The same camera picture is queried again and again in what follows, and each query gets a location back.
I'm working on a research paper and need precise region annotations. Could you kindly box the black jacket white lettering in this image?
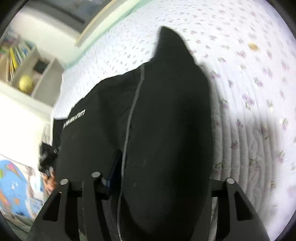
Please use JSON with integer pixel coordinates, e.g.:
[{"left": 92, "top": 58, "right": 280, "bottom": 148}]
[{"left": 55, "top": 27, "right": 213, "bottom": 240}]

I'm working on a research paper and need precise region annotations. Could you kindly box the person's left hand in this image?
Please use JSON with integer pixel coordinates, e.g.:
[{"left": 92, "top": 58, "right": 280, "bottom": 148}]
[{"left": 42, "top": 174, "right": 57, "bottom": 194}]

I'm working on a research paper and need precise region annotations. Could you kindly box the blue world map poster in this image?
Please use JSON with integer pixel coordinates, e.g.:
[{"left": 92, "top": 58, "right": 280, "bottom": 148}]
[{"left": 1, "top": 160, "right": 47, "bottom": 219}]

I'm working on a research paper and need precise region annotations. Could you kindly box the yellow globe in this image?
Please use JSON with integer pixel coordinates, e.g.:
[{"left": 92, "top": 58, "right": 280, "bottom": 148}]
[{"left": 18, "top": 75, "right": 34, "bottom": 94}]

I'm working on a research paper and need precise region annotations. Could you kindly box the row of colourful books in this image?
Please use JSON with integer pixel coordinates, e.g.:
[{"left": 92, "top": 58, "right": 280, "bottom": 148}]
[{"left": 1, "top": 32, "right": 32, "bottom": 82}]

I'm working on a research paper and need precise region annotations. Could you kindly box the dark framed window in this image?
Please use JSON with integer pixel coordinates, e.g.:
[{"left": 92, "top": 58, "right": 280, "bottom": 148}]
[{"left": 28, "top": 0, "right": 111, "bottom": 23}]

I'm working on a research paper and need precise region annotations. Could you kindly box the green bed sheet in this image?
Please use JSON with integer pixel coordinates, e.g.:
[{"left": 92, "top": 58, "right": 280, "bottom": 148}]
[{"left": 64, "top": 2, "right": 153, "bottom": 68}]

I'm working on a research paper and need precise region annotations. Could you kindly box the wooden window sill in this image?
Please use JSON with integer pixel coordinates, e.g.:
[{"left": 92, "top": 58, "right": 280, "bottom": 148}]
[{"left": 75, "top": 1, "right": 149, "bottom": 47}]

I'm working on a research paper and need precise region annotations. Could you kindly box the white floral quilted bedspread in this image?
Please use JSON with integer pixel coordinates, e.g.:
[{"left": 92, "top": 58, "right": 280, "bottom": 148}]
[{"left": 51, "top": 1, "right": 295, "bottom": 240}]

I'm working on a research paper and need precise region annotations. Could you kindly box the small black picture frame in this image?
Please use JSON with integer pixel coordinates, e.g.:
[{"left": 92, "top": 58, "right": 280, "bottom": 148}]
[{"left": 33, "top": 60, "right": 48, "bottom": 74}]

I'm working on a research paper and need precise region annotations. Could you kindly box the white wall bookshelf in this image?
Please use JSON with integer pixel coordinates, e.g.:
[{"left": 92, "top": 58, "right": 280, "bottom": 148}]
[{"left": 1, "top": 29, "right": 64, "bottom": 107}]

